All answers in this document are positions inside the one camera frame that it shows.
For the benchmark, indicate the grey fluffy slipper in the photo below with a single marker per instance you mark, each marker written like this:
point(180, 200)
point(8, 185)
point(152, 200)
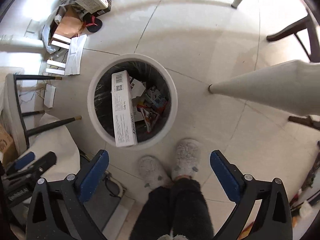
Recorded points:
point(187, 159)
point(153, 173)

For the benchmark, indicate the dark wooden chair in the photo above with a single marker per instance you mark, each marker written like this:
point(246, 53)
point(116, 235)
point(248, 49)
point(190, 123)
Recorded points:
point(307, 23)

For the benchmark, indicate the long white barcode box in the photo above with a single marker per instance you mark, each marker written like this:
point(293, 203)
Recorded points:
point(123, 119)

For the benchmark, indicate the white power adapter box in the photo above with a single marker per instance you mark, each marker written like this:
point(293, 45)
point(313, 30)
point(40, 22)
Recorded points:
point(49, 96)

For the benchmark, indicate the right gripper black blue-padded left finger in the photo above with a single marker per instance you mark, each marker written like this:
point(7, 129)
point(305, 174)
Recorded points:
point(56, 204)

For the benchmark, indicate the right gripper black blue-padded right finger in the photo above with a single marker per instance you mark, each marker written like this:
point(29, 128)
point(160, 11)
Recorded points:
point(273, 220)

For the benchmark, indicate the black fuzzy trouser leg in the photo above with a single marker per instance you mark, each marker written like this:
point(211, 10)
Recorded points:
point(180, 210)

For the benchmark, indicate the beige cloth cover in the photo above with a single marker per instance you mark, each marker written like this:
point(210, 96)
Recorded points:
point(59, 141)

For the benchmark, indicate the brown cardboard box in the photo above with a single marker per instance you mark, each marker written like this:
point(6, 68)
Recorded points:
point(66, 23)

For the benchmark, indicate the white folded paper bag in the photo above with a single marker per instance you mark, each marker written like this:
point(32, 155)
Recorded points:
point(74, 55)

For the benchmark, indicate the red white snack wrapper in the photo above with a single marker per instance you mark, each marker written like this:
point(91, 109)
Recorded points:
point(150, 117)

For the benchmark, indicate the white round trash bin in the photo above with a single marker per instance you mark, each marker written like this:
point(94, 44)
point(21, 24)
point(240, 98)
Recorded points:
point(151, 87)

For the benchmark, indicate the dark slipper with red strap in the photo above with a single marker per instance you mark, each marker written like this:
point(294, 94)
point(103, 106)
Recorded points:
point(92, 23)

